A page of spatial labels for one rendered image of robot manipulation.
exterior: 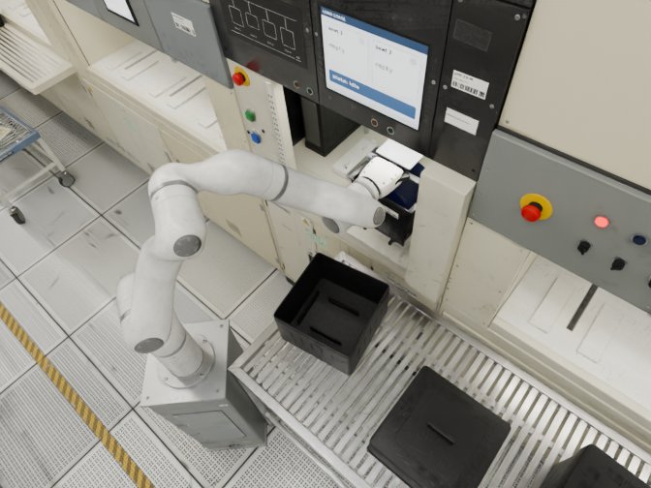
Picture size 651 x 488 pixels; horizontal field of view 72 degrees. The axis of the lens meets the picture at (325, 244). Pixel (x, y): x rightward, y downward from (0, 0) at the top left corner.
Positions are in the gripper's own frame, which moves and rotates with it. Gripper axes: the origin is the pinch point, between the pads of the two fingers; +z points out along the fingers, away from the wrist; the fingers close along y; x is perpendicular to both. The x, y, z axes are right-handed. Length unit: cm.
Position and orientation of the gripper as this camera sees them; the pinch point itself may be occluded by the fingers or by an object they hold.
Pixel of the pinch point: (400, 156)
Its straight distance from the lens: 135.9
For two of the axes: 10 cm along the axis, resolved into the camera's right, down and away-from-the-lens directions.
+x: -0.6, -5.7, -8.2
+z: 6.5, -6.5, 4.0
